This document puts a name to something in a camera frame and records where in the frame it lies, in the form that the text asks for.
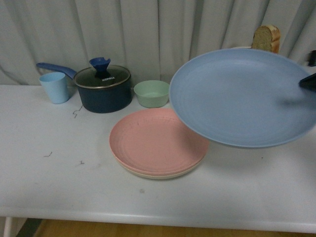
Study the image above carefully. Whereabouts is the light blue cup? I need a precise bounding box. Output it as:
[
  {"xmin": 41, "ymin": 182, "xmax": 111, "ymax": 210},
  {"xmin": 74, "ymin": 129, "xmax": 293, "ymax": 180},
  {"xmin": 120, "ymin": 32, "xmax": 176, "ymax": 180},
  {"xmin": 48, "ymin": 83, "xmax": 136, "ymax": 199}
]
[{"xmin": 39, "ymin": 72, "xmax": 69, "ymax": 104}]

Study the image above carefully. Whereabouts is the green bowl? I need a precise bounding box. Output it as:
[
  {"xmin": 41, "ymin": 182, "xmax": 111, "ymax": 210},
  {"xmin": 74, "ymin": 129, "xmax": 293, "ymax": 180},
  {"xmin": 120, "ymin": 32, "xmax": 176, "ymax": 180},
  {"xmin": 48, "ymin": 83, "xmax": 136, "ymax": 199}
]
[{"xmin": 134, "ymin": 80, "xmax": 169, "ymax": 108}]

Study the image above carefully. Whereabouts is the blue plate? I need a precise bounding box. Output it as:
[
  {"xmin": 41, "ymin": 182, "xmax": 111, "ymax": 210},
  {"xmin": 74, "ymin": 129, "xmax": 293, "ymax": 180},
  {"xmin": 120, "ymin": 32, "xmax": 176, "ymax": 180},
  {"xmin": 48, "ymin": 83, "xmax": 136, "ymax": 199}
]
[{"xmin": 169, "ymin": 48, "xmax": 316, "ymax": 148}]

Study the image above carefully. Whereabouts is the bread slice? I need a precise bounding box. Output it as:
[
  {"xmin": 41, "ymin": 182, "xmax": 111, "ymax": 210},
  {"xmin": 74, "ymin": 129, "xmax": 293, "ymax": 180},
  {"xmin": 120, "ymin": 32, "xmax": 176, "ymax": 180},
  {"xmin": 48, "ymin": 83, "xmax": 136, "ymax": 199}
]
[{"xmin": 251, "ymin": 25, "xmax": 281, "ymax": 54}]

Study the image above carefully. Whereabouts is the grey curtain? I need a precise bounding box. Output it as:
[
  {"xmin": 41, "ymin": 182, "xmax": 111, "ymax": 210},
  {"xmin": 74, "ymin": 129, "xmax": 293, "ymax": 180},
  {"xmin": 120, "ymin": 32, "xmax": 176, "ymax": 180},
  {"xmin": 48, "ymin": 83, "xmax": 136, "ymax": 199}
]
[{"xmin": 0, "ymin": 0, "xmax": 316, "ymax": 85}]

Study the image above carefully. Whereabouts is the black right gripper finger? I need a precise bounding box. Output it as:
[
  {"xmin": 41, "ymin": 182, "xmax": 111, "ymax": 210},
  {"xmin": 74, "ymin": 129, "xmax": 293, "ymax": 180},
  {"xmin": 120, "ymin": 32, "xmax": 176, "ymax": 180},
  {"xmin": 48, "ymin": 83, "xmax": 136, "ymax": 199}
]
[{"xmin": 299, "ymin": 73, "xmax": 316, "ymax": 89}]

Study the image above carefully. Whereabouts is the glass pot lid blue knob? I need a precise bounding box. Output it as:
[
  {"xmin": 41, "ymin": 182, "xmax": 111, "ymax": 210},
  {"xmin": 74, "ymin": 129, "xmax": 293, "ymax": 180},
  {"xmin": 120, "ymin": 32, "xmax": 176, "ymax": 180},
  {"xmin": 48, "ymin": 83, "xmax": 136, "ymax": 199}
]
[{"xmin": 74, "ymin": 57, "xmax": 131, "ymax": 89}]

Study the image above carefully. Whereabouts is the dark blue saucepan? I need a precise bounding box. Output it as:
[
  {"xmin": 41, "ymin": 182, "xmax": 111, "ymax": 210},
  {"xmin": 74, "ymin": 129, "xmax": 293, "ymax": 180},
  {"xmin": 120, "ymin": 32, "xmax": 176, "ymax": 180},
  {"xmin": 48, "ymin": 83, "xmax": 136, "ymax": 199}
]
[{"xmin": 37, "ymin": 63, "xmax": 132, "ymax": 114}]

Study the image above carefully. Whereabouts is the cream plate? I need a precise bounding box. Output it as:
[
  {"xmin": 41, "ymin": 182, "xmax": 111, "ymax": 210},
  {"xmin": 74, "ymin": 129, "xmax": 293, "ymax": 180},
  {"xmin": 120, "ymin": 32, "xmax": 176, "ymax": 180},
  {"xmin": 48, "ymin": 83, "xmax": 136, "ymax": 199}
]
[{"xmin": 116, "ymin": 158, "xmax": 203, "ymax": 180}]

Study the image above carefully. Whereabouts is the pink plate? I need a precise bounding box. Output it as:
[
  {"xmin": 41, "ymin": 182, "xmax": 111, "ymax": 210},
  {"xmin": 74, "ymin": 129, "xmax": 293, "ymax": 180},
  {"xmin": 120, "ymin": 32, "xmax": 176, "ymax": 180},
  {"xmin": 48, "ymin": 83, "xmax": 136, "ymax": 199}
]
[{"xmin": 109, "ymin": 108, "xmax": 209, "ymax": 167}]

